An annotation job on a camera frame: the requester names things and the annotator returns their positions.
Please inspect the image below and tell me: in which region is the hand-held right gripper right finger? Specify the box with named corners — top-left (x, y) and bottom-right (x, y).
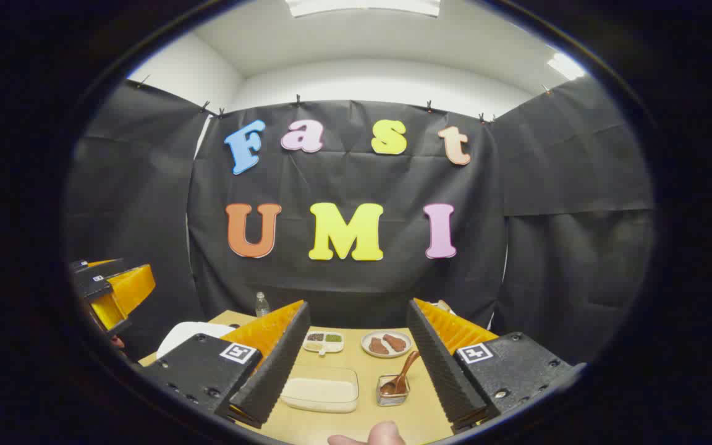
top-left (407, 298), bottom-right (585, 433)

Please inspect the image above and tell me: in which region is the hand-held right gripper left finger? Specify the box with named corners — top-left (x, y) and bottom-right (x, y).
top-left (140, 300), bottom-right (312, 429)

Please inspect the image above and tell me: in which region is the brown wooden spoon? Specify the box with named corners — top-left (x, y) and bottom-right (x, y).
top-left (381, 350), bottom-right (422, 396)

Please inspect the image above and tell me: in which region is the clear rice container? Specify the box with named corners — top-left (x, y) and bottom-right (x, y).
top-left (280, 365), bottom-right (360, 413)

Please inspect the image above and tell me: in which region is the white rice cooker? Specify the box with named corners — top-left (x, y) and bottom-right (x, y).
top-left (157, 321), bottom-right (237, 360)

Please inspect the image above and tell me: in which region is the white divided grain dish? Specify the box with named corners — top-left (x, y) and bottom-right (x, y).
top-left (302, 331), bottom-right (344, 357)

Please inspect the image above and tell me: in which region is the white round plate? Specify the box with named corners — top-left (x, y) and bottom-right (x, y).
top-left (361, 330), bottom-right (412, 359)

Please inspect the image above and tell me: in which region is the ceiling light panel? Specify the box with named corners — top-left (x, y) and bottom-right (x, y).
top-left (285, 0), bottom-right (442, 18)
top-left (546, 53), bottom-right (587, 81)

